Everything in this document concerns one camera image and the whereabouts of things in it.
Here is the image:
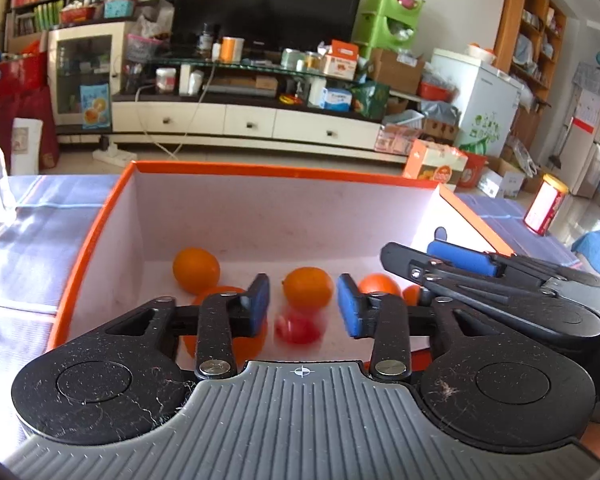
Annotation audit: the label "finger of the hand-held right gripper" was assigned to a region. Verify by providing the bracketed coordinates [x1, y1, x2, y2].
[380, 241, 546, 317]
[426, 227, 571, 283]

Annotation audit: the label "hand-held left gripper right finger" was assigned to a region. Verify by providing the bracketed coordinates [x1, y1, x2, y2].
[336, 274, 501, 382]

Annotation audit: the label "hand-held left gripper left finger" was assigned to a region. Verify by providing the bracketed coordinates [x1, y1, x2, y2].
[97, 274, 271, 380]

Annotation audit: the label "red tomato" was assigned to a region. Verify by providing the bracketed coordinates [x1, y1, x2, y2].
[273, 310, 327, 345]

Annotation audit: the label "orange cardboard box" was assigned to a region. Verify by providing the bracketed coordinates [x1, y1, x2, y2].
[46, 160, 518, 361]

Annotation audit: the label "small white box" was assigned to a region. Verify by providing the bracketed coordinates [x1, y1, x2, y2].
[480, 167, 526, 200]

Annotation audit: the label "orange printed carton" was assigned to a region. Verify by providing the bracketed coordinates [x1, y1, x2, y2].
[402, 138, 468, 193]

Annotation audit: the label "red canister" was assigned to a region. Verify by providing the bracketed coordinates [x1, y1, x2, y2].
[523, 174, 571, 237]

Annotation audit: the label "white chest freezer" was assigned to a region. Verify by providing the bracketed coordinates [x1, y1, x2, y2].
[430, 49, 524, 161]

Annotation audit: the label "green bag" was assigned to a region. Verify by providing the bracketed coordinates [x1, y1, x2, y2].
[350, 81, 391, 113]

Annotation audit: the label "blue tissue box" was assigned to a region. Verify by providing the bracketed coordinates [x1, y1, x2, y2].
[322, 87, 353, 111]

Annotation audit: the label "white low television cabinet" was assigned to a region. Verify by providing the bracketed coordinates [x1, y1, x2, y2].
[111, 55, 396, 153]

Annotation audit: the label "brown cardboard box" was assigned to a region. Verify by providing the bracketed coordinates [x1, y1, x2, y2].
[370, 47, 426, 95]

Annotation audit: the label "white power strip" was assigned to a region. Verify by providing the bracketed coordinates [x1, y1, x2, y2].
[92, 145, 133, 166]

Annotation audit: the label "orange and white carton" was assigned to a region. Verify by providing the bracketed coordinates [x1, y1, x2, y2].
[321, 40, 359, 81]

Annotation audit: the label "green stacking bins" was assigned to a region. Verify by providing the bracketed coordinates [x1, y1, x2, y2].
[352, 0, 427, 58]

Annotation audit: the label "wooden shelf unit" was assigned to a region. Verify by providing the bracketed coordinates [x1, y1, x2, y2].
[494, 0, 568, 106]

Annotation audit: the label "blue packet with orange print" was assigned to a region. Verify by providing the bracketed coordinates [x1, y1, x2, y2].
[80, 84, 112, 130]

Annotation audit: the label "orange canister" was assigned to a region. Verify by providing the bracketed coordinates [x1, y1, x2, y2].
[220, 36, 244, 62]

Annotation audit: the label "pink plastic basket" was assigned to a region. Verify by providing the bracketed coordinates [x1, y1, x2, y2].
[126, 34, 166, 63]

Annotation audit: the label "white glass-door cabinet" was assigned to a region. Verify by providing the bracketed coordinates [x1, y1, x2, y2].
[46, 21, 136, 133]

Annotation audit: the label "black television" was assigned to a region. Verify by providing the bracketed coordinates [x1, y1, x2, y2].
[171, 0, 368, 53]

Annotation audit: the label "red shopping bag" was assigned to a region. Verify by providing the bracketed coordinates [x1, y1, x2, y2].
[0, 50, 61, 171]

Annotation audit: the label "turquoise basket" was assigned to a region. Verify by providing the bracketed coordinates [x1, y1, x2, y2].
[103, 0, 135, 18]

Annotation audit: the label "red basket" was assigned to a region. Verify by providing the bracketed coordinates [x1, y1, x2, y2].
[60, 6, 103, 24]

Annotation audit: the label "wall calendar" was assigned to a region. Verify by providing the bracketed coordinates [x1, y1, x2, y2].
[572, 62, 600, 133]

